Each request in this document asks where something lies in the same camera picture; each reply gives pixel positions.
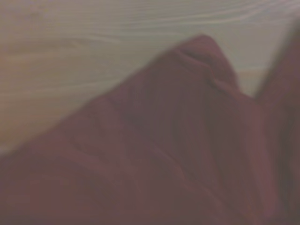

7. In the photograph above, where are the maroon red fabric shorts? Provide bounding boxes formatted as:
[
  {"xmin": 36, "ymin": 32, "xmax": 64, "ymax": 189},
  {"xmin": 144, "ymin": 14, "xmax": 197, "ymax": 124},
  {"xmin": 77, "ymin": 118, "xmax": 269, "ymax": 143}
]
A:
[{"xmin": 0, "ymin": 23, "xmax": 300, "ymax": 225}]

